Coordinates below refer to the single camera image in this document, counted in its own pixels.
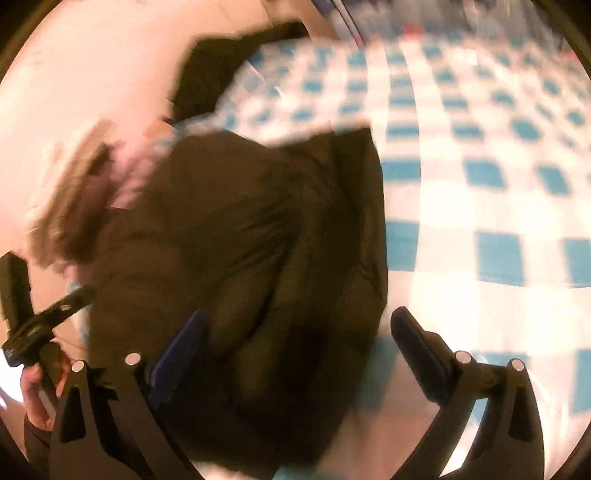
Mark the blue white checked bedsheet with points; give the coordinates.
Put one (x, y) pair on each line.
(461, 207)

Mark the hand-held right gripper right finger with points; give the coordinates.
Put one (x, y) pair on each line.
(418, 344)

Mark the person's left hand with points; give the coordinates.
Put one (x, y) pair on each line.
(39, 401)

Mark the person's left forearm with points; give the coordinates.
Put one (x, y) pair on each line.
(37, 450)

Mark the dark olive padded jacket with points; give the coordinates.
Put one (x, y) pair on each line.
(240, 240)

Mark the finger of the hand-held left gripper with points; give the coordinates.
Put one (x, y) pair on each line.
(69, 307)

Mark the pile of pale clothes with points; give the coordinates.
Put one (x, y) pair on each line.
(78, 198)

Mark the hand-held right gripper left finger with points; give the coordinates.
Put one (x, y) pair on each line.
(178, 350)

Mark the dark garment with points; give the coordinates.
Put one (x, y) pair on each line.
(207, 69)

